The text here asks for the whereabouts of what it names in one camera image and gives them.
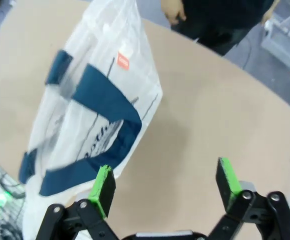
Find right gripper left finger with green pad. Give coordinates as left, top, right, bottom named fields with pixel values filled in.
left=36, top=164, right=126, bottom=240

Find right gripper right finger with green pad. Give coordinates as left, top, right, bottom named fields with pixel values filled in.
left=207, top=156, right=290, bottom=240

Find clear shopping bag navy handles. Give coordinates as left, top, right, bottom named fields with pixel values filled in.
left=18, top=0, right=164, bottom=240

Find person's left hand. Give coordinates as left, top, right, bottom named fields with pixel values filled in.
left=260, top=6, right=273, bottom=26

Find person's right hand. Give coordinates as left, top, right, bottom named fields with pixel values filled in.
left=161, top=0, right=187, bottom=26

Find translucent grey storage bin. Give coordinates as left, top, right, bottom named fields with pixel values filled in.
left=261, top=4, right=290, bottom=73

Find person in black t-shirt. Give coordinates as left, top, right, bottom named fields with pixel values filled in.
left=177, top=0, right=281, bottom=57

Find black cable tangle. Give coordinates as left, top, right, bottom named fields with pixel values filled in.
left=0, top=154, right=27, bottom=240

